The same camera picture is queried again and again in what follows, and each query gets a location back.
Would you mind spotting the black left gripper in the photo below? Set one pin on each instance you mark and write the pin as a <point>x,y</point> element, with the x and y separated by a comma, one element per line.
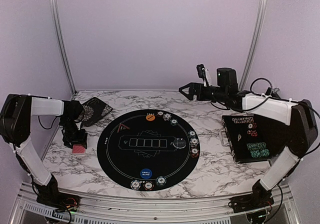
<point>81,139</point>

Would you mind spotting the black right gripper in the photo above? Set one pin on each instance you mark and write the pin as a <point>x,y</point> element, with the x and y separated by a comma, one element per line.
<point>193,87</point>

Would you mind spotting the red playing card deck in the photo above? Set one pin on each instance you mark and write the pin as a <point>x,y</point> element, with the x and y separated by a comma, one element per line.
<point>78,149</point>

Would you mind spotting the red triangular all-in marker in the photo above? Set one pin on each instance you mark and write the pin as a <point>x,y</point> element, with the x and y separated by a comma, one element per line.
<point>122,127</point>

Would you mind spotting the black dealer button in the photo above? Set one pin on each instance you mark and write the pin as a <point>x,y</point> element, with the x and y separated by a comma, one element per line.
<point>179,143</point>

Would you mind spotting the orange big blind button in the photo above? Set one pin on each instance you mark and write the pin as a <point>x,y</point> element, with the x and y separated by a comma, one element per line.
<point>150,117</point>

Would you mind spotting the blue small blind button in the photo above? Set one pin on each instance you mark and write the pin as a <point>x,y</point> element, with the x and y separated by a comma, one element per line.
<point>146,173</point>

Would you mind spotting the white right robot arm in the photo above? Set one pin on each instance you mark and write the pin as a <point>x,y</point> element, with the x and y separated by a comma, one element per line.
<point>293,119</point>

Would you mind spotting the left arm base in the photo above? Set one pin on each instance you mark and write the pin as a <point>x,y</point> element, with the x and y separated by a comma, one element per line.
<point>51,196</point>

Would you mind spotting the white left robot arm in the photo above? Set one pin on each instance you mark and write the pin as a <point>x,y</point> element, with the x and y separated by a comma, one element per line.
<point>15,129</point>

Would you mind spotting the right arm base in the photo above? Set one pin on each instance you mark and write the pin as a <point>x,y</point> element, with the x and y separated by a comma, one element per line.
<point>257,209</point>

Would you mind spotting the black floral patterned pouch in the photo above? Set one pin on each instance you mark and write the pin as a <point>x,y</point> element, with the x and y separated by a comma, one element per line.
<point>93,111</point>

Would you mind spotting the black poker chip case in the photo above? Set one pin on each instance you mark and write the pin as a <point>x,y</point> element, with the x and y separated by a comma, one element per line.
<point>256,134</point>

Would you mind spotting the round black poker mat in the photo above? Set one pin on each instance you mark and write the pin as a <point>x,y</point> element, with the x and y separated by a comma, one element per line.
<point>147,145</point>

